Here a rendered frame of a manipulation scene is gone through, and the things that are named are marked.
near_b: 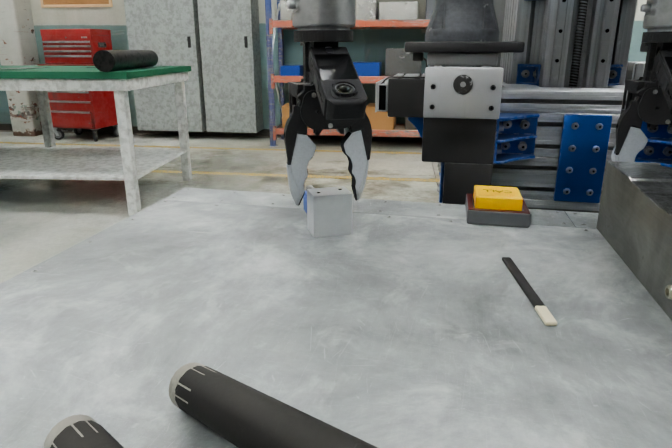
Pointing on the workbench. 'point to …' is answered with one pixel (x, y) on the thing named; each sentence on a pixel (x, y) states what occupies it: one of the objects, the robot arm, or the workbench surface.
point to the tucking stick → (530, 293)
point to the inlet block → (328, 211)
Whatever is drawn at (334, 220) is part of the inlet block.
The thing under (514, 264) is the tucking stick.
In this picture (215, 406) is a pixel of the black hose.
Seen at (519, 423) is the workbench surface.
